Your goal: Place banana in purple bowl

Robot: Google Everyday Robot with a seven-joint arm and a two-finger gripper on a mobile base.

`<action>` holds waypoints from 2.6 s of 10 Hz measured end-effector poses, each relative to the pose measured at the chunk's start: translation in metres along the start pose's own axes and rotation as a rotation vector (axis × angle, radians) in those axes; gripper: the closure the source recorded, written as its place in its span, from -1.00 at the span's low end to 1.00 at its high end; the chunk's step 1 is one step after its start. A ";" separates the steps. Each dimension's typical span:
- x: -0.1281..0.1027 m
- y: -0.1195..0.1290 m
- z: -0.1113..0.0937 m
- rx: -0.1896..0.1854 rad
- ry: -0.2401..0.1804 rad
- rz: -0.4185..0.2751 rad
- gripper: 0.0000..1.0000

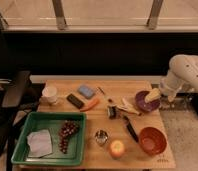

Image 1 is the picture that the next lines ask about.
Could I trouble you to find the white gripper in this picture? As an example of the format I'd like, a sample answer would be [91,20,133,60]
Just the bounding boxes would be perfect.
[159,78,181,102]

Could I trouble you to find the yellow banana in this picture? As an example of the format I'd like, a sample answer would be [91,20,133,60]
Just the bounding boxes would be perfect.
[122,98,140,115]

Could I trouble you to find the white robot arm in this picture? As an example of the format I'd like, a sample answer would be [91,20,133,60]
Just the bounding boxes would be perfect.
[159,54,198,99]

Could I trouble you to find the purple bowl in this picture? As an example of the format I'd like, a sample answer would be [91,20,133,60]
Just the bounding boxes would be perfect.
[135,91,160,112]

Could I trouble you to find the orange red bowl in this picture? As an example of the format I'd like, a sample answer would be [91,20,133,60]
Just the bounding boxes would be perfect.
[139,127,167,156]

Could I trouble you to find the yellow corn cob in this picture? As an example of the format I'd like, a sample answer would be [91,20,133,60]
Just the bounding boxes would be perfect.
[145,88,161,103]

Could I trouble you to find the black silver cylinder can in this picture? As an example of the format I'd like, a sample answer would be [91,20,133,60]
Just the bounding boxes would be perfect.
[107,106,117,119]

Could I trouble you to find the thin dark pen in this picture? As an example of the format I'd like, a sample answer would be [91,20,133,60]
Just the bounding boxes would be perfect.
[98,87,113,103]

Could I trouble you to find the orange carrot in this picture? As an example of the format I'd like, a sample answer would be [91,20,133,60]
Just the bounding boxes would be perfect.
[80,98,99,112]

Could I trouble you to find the yellow red apple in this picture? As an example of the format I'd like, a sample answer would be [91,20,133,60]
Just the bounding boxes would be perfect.
[109,140,125,159]

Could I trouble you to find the blue sponge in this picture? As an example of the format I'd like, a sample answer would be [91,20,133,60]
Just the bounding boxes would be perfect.
[78,85,95,99]

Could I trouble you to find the small metal cup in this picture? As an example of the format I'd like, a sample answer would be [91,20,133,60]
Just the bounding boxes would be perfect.
[95,130,108,146]

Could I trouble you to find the black rectangular block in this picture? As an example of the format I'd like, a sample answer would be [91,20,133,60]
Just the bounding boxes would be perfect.
[66,94,84,109]

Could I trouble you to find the purple grape bunch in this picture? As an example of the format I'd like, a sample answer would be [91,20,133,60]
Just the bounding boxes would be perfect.
[59,120,79,154]

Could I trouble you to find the white paper cup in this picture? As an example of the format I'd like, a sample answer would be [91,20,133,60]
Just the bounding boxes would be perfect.
[42,86,58,105]

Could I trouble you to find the green plastic tray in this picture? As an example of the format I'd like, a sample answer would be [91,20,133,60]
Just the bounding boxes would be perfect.
[10,111,88,167]

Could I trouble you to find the white folded cloth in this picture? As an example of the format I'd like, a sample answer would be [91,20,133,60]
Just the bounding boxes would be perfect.
[27,129,53,157]

